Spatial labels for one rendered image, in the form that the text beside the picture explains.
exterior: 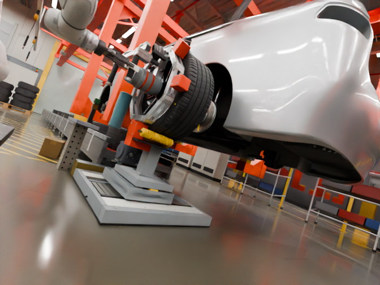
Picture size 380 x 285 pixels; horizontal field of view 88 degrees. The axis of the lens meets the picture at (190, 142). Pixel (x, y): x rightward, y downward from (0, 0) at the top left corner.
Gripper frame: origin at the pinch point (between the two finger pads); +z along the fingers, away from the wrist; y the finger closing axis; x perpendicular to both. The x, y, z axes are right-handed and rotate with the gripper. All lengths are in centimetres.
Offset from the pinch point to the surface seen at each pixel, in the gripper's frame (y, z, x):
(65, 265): 45, -12, -83
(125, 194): 2, 23, -72
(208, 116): -11, 79, 1
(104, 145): -75, 26, -53
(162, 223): 18, 44, -81
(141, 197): 3, 33, -71
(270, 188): -106, 433, -44
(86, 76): -258, 20, 32
